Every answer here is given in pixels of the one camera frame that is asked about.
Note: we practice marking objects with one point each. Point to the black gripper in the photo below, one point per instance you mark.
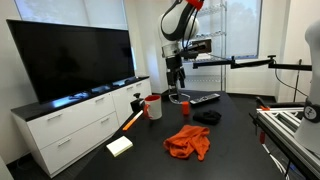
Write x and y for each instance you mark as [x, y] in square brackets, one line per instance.
[174, 71]

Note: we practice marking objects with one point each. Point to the small orange cylinder object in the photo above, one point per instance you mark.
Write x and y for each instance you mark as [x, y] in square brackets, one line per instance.
[185, 108]

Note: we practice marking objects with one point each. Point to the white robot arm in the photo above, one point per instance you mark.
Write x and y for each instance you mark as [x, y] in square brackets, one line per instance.
[175, 23]

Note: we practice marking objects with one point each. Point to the white mug with red interior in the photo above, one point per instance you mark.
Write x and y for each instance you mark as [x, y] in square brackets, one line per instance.
[154, 107]

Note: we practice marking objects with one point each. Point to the black crumpled cloth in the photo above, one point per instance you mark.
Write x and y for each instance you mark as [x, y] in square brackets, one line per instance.
[207, 117]

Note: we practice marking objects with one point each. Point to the orange and white marker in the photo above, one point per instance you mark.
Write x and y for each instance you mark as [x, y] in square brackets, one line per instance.
[132, 120]

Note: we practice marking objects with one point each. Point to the orange crumpled cloth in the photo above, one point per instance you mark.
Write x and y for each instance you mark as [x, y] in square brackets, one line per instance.
[186, 141]

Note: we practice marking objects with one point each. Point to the white sticky note pad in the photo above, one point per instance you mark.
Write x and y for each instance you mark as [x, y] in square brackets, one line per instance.
[119, 145]

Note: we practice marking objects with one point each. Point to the narrow bright window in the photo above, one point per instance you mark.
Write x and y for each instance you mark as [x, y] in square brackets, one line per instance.
[243, 28]

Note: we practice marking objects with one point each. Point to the white cabinet with black top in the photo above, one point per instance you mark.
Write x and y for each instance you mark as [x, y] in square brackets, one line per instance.
[76, 130]

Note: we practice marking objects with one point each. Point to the large black flat television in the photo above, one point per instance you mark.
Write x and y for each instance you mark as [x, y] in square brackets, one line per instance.
[73, 56]

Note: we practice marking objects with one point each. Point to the thin black pole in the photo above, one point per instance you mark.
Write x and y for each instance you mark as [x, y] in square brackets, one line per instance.
[297, 80]

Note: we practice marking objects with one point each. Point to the window with roller blind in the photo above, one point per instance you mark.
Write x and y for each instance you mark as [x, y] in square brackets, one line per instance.
[70, 11]

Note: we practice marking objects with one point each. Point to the white conical stand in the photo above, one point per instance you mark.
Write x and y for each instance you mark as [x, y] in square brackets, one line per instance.
[310, 113]

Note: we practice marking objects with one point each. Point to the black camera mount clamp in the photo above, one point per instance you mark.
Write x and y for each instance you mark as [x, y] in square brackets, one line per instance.
[136, 103]

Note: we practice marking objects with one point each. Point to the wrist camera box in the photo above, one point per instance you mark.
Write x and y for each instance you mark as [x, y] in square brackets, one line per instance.
[201, 46]

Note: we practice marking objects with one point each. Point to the aluminium extrusion frame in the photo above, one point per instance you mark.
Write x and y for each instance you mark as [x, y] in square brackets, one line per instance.
[286, 133]

